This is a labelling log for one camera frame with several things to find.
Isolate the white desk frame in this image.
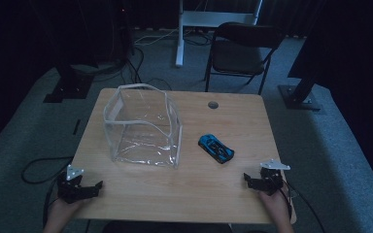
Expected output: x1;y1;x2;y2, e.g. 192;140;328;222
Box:
175;0;264;68

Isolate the person's left hand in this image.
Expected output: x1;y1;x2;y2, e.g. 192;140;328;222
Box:
47;196;90;229

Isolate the clear plastic storage bag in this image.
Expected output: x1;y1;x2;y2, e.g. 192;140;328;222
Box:
102;83;184;170

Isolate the blue toy car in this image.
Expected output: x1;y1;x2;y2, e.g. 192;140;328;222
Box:
197;133;236;165

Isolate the black floor cable bundle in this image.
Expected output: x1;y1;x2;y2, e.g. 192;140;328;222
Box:
119;47;173;91

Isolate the black folding chair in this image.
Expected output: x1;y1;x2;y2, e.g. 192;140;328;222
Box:
203;21;287;96

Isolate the black stand with base plate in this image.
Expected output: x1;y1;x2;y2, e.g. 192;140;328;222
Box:
277;64;322;113
43;62;95;104

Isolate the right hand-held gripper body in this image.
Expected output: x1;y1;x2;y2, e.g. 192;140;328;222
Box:
258;158;291;196

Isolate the small black stick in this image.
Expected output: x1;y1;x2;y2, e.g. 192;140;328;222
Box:
72;118;82;136

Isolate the person's right hand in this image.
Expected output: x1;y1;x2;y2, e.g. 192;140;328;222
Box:
257;181;293;224

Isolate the hand-held gripper cable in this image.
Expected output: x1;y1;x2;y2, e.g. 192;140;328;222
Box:
280;179;327;233
42;176;66;227

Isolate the right hand-held gripper cable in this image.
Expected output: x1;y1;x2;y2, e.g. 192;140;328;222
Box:
280;179;327;233

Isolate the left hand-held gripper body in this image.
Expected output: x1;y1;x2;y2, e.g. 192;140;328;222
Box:
56;164;93;205

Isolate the left hand-held gripper cable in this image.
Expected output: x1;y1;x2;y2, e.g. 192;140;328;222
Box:
42;176;66;227

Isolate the black looped floor cable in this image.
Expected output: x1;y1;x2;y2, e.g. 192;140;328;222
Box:
20;155;75;185

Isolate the white floor cable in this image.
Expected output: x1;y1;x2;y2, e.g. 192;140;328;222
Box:
133;27;180;47

